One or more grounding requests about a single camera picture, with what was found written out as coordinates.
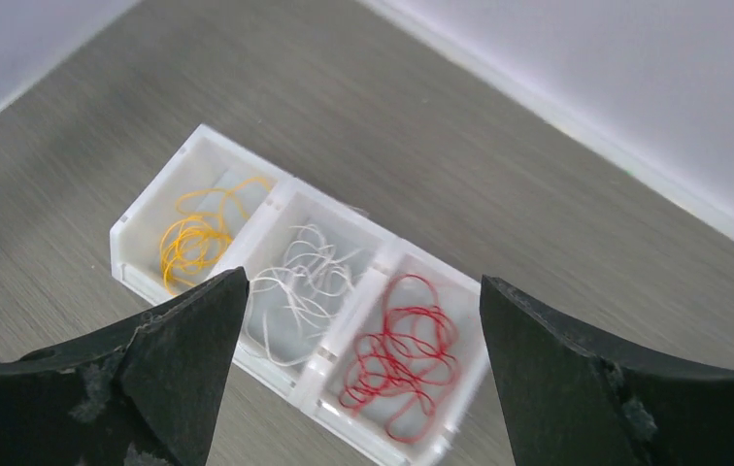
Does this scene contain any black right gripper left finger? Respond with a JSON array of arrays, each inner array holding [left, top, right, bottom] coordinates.
[[0, 267, 250, 465]]

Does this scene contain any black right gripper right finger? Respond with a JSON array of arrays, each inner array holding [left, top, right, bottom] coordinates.
[[480, 276, 734, 465]]

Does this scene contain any yellow cable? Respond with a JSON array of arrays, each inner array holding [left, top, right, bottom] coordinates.
[[174, 177, 275, 239], [158, 215, 236, 297]]

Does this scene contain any white three-compartment tray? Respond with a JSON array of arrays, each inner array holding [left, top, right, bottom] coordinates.
[[110, 125, 488, 465]]

